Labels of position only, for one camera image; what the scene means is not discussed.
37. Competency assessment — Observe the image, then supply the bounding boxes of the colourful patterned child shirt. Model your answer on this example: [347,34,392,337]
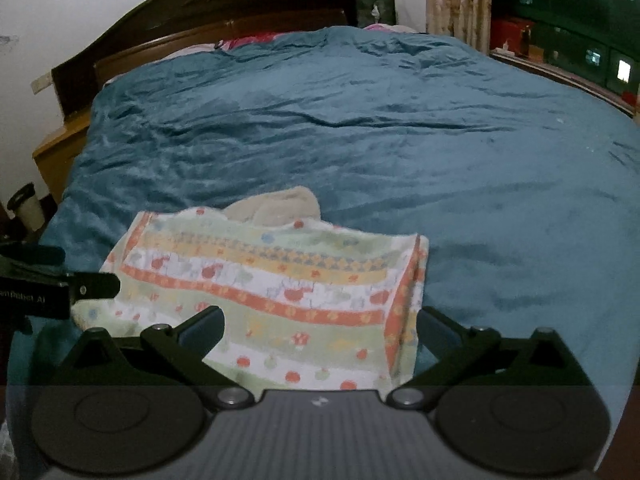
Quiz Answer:
[72,188,428,393]

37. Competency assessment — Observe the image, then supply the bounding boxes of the small trash bin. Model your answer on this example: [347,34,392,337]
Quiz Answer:
[8,183,46,232]

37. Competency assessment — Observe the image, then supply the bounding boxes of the wooden nightstand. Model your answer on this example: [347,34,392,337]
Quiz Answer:
[32,110,91,205]

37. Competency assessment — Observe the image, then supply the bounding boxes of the teal blue bed blanket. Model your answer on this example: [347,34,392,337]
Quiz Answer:
[42,27,639,420]

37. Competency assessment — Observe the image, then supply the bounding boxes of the red pink pillow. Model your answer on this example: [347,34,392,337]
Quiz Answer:
[156,32,284,63]

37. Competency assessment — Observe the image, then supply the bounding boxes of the dark wooden headboard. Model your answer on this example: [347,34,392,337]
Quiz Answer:
[51,0,352,119]

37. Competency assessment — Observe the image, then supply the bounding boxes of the red box on windowsill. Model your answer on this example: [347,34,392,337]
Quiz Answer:
[489,18,534,58]

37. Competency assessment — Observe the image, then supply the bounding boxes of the dark box by headboard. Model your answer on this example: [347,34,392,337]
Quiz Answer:
[341,0,397,28]

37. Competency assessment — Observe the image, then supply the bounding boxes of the beige left curtain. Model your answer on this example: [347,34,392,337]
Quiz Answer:
[426,0,491,54]

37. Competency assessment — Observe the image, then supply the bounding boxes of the white wall socket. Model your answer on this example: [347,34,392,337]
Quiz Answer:
[30,72,52,94]

